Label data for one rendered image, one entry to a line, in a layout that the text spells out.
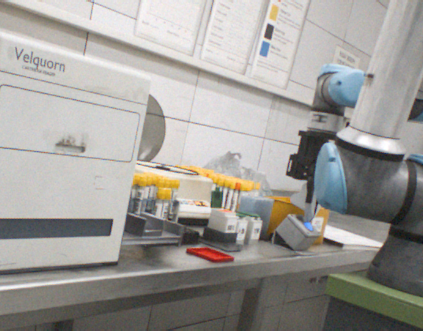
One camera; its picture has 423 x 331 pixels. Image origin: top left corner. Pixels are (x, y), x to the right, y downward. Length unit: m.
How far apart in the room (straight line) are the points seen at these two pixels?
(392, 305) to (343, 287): 0.08
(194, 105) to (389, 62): 1.10
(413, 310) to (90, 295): 0.50
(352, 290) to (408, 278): 0.10
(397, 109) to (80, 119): 0.52
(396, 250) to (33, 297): 0.63
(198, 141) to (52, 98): 1.35
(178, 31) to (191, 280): 1.07
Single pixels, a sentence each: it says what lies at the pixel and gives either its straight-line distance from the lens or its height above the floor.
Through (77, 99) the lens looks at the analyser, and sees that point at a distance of 0.79.
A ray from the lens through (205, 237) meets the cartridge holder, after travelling 1.24.
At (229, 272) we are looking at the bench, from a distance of 1.11.
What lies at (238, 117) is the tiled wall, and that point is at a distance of 2.26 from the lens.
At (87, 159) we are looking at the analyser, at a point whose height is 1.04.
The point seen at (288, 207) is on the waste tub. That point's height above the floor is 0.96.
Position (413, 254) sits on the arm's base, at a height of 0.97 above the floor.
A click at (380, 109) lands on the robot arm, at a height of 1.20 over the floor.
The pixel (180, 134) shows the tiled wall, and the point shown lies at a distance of 1.99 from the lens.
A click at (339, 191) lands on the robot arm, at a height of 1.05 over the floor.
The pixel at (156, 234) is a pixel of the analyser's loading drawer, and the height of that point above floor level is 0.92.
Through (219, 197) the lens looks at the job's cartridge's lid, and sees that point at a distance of 1.26.
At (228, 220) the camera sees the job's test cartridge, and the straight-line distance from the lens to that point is 1.22.
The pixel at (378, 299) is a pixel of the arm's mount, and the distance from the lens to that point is 1.02.
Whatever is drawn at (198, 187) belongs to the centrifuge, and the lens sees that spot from 1.50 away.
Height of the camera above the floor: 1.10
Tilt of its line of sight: 7 degrees down
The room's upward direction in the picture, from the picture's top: 11 degrees clockwise
